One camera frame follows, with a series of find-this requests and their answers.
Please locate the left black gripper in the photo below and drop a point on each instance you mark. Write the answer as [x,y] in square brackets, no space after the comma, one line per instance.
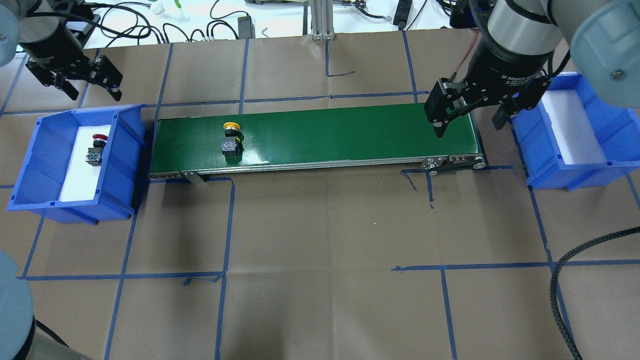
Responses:
[49,52]

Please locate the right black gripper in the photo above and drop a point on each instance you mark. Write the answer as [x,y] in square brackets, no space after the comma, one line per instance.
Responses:
[505,69]

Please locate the red push button switch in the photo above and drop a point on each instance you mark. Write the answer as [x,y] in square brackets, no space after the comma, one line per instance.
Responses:
[94,155]

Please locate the yellow push button switch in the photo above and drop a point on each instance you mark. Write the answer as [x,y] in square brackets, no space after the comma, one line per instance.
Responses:
[232,142]

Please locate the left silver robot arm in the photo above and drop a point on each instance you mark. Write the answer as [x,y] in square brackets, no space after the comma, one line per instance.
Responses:
[30,20]

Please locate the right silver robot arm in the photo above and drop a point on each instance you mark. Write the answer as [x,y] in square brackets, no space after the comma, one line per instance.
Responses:
[524,44]

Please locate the green conveyor belt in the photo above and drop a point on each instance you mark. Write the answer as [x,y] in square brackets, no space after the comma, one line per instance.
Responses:
[190,147]

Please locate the white foam pad left bin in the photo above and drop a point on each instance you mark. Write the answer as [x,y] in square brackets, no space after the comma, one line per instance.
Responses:
[81,179]

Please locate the white foam pad bin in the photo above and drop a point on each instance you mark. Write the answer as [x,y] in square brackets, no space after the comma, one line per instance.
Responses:
[81,179]
[571,127]

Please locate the right blue plastic bin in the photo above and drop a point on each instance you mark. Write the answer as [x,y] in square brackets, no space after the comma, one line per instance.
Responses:
[616,129]

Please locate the blue plastic bin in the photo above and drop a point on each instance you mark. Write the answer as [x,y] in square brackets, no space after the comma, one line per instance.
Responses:
[616,129]
[43,171]

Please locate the white foam pad right bin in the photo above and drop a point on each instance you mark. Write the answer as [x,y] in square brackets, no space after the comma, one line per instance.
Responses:
[571,127]

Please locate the left blue plastic bin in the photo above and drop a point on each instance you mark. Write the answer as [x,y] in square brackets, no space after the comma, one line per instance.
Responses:
[43,171]

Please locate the black power adapter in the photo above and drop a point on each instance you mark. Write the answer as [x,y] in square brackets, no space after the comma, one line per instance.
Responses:
[245,27]

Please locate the aluminium frame post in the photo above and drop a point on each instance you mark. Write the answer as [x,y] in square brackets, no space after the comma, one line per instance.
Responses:
[322,20]

